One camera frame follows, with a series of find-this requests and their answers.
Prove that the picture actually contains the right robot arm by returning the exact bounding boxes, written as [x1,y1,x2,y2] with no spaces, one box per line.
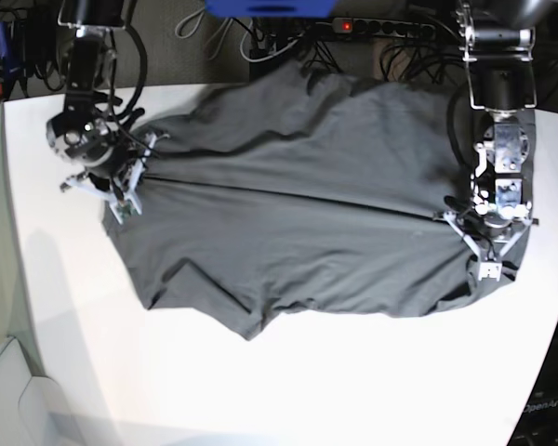
[46,1,148,202]

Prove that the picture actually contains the black power strip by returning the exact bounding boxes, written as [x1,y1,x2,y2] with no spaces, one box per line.
[331,18,436,41]

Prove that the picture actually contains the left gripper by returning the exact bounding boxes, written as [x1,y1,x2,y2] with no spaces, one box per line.
[467,222,516,256]

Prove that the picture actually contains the blue box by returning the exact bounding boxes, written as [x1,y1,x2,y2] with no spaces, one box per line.
[206,0,336,18]

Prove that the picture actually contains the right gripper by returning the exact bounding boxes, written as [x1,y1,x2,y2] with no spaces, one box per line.
[87,148,143,192]

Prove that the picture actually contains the grey chair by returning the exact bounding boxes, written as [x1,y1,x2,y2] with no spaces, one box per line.
[0,336,86,445]

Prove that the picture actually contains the white cable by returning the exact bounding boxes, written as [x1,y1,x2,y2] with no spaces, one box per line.
[239,27,303,63]

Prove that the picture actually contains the dark grey t-shirt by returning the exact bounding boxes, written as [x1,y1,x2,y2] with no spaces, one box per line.
[102,63,527,340]

